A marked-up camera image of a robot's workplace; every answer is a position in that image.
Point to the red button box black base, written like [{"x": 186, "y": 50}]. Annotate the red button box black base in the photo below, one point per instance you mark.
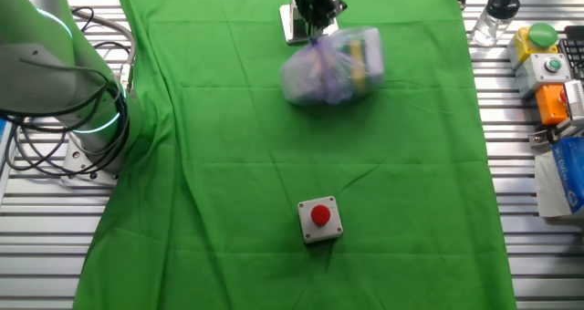
[{"x": 320, "y": 219}]

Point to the black keyboard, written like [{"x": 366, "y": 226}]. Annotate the black keyboard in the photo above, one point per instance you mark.
[{"x": 574, "y": 50}]

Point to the silver ridged camera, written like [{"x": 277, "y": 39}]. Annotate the silver ridged camera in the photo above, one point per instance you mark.
[{"x": 576, "y": 98}]

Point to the green cloth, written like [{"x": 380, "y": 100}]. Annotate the green cloth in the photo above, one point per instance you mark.
[{"x": 274, "y": 164}]

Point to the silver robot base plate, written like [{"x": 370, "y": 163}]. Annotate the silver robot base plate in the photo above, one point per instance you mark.
[{"x": 73, "y": 164}]

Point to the orange box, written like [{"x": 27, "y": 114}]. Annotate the orange box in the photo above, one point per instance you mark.
[{"x": 549, "y": 104}]

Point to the clear plastic bag of things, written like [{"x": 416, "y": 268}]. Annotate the clear plastic bag of things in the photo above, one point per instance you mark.
[{"x": 328, "y": 73}]

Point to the blue tissue pack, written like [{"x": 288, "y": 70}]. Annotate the blue tissue pack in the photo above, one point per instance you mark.
[{"x": 563, "y": 178}]

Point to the yellow box green mushroom button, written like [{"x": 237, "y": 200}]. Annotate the yellow box green mushroom button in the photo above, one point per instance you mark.
[{"x": 531, "y": 41}]

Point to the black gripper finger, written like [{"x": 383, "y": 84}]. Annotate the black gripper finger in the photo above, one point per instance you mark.
[
  {"x": 305, "y": 20},
  {"x": 332, "y": 11}
]

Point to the clear spray bottle black cap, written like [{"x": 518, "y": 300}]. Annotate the clear spray bottle black cap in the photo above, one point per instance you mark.
[{"x": 495, "y": 16}]

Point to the gray box green button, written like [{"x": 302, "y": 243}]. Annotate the gray box green button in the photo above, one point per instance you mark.
[{"x": 545, "y": 70}]

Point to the small aluminium bracket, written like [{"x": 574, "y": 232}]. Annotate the small aluminium bracket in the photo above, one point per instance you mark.
[{"x": 547, "y": 134}]

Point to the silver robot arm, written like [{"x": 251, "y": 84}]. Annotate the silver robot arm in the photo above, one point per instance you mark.
[{"x": 50, "y": 73}]

